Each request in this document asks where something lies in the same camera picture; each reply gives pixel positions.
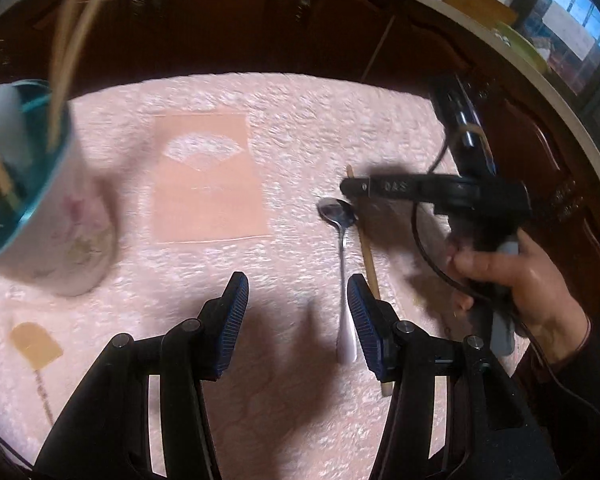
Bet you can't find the person's right forearm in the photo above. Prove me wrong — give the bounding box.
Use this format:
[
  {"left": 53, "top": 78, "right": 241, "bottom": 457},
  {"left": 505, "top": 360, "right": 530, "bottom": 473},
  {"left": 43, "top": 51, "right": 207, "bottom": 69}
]
[{"left": 510, "top": 317, "right": 600, "bottom": 480}]

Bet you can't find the person's right hand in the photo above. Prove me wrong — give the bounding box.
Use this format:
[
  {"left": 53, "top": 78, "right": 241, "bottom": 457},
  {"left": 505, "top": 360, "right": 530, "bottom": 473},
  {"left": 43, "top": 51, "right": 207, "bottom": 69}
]
[{"left": 447, "top": 232, "right": 590, "bottom": 365}]

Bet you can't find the pink lace blanket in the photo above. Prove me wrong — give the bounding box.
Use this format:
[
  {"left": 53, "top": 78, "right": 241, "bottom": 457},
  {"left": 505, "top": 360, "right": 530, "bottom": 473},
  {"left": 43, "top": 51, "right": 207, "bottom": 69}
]
[{"left": 0, "top": 72, "right": 526, "bottom": 480}]

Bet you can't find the metal spoon white handle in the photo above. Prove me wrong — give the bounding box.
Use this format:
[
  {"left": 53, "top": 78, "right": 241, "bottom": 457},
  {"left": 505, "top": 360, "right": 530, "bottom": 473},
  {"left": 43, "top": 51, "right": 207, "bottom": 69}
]
[{"left": 317, "top": 197, "right": 359, "bottom": 365}]

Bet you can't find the window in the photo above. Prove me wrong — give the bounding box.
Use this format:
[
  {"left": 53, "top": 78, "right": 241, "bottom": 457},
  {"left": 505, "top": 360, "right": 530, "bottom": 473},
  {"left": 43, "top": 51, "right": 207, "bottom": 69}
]
[{"left": 527, "top": 0, "right": 600, "bottom": 96}]

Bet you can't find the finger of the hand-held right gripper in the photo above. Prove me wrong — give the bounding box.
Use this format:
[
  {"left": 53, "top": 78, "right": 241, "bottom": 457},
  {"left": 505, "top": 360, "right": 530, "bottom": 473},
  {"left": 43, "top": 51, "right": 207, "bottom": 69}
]
[{"left": 339, "top": 174, "right": 422, "bottom": 202}]

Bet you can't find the wooden cutting board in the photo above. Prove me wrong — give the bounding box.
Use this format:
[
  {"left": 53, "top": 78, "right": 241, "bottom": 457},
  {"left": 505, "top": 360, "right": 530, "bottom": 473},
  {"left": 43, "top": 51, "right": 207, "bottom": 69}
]
[{"left": 442, "top": 0, "right": 518, "bottom": 28}]

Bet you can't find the green plate on counter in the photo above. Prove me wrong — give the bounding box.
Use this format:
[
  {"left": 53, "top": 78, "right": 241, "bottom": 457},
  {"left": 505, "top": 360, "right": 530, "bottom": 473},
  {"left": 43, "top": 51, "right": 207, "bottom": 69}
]
[{"left": 495, "top": 21, "right": 548, "bottom": 75}]

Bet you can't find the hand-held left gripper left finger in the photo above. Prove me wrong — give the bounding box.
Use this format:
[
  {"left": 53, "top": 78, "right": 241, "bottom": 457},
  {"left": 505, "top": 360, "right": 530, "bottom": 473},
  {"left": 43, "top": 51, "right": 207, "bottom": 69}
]
[{"left": 32, "top": 271, "right": 251, "bottom": 480}]

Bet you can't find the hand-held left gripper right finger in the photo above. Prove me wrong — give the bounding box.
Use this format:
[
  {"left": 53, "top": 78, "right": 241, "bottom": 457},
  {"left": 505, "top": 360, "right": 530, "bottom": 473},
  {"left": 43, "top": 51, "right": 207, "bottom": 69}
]
[{"left": 346, "top": 275, "right": 561, "bottom": 480}]

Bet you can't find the floral cup blue inside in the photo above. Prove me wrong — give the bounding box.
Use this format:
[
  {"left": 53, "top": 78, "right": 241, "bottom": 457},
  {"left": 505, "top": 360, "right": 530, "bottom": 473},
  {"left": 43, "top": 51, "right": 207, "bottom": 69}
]
[{"left": 0, "top": 79, "right": 119, "bottom": 299}]

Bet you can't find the white ceramic spoon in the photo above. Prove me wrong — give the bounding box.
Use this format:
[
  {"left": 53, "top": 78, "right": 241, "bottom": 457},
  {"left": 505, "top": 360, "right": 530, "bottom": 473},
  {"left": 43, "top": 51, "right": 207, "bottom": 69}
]
[{"left": 0, "top": 84, "right": 35, "bottom": 173}]

